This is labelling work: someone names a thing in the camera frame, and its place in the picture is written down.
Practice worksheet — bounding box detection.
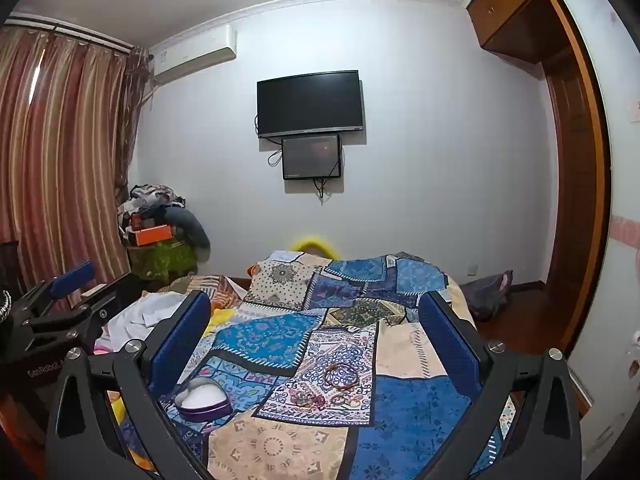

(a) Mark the charm bracelet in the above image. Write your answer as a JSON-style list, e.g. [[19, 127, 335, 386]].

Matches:
[[292, 392, 326, 411]]

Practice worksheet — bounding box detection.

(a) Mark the black wall television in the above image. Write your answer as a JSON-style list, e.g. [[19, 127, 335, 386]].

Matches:
[[256, 70, 365, 140]]

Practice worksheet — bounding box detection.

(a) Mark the brown wooden door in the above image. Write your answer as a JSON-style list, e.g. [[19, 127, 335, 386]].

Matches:
[[542, 54, 602, 357]]

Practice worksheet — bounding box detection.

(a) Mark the white bowl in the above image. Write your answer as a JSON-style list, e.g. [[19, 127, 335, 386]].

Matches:
[[173, 377, 235, 422]]

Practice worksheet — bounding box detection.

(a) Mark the yellow plush ring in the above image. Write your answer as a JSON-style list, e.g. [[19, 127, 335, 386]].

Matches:
[[291, 232, 337, 256]]

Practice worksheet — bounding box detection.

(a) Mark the green cloth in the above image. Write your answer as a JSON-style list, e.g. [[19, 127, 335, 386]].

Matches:
[[127, 240, 199, 282]]

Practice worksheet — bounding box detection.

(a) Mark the pile of clothes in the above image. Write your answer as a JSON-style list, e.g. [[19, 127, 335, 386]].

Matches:
[[117, 183, 211, 262]]

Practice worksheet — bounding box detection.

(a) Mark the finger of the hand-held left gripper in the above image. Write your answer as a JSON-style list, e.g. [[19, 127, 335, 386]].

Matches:
[[9, 260, 97, 332], [27, 272, 148, 357]]

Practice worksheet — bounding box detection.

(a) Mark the small black wall monitor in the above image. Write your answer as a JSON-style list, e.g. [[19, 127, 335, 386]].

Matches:
[[281, 133, 343, 181]]

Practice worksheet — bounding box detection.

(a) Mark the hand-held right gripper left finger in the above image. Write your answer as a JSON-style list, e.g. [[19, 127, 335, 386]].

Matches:
[[45, 290, 221, 480]]

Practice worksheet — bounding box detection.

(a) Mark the white air conditioner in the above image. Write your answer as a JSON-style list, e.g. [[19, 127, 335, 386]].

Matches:
[[148, 24, 239, 86]]

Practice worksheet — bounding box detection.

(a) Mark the dark bag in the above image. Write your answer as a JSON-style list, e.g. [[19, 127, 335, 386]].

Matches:
[[458, 269, 515, 324]]

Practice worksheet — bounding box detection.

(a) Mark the white sliding wardrobe door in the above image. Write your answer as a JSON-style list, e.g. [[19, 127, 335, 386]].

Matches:
[[554, 0, 640, 463]]

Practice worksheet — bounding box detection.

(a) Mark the striped orange bedsheet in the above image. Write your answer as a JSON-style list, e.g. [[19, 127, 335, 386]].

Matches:
[[154, 273, 262, 312]]

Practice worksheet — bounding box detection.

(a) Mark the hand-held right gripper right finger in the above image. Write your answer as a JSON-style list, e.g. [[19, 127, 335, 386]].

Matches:
[[417, 290, 584, 480]]

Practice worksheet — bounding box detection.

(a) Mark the striped brown curtain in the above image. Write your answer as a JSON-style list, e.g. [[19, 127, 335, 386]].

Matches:
[[0, 24, 151, 321]]

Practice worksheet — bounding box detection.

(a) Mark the blue patchwork blanket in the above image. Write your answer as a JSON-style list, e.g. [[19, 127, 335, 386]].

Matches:
[[114, 250, 517, 480]]

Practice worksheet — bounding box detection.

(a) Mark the wooden overhead cabinet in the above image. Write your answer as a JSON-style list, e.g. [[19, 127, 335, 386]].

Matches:
[[465, 0, 577, 66]]

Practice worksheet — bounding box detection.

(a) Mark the white cloth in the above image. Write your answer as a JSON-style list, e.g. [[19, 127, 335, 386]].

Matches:
[[94, 290, 197, 357]]

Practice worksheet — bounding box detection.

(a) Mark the orange box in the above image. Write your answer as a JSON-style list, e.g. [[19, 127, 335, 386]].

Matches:
[[130, 226, 176, 247]]

